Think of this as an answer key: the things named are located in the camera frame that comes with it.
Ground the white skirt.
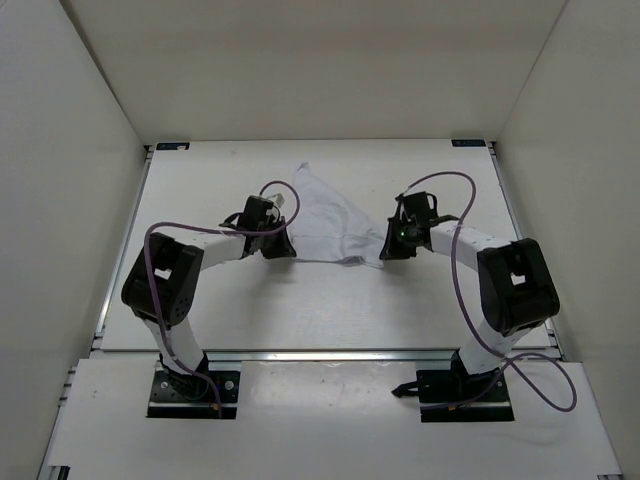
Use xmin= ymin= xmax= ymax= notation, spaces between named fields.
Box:
xmin=288 ymin=163 xmax=385 ymax=269

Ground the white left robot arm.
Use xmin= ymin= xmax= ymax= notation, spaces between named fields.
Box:
xmin=121 ymin=194 xmax=296 ymax=398

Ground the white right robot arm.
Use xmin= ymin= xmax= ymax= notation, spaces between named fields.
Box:
xmin=379 ymin=192 xmax=560 ymax=401

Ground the right corner label sticker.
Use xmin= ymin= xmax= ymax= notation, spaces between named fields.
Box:
xmin=451 ymin=139 xmax=486 ymax=148

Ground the corner label sticker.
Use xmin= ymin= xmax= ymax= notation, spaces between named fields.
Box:
xmin=155 ymin=142 xmax=190 ymax=151
xmin=451 ymin=139 xmax=486 ymax=148

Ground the left corner label sticker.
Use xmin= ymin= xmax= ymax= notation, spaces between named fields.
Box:
xmin=155 ymin=142 xmax=190 ymax=151

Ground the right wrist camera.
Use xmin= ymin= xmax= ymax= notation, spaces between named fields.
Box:
xmin=395 ymin=193 xmax=406 ymax=218

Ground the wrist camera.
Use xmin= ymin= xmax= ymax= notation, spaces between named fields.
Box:
xmin=395 ymin=193 xmax=406 ymax=218
xmin=266 ymin=193 xmax=285 ymax=219

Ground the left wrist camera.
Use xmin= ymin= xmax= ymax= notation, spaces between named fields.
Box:
xmin=266 ymin=193 xmax=285 ymax=219

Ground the front aluminium rail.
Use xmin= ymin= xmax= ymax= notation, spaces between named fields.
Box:
xmin=207 ymin=349 xmax=454 ymax=363

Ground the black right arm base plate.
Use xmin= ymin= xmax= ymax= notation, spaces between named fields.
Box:
xmin=391 ymin=370 xmax=515 ymax=423

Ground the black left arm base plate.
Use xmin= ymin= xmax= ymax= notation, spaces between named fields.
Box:
xmin=147 ymin=367 xmax=241 ymax=420

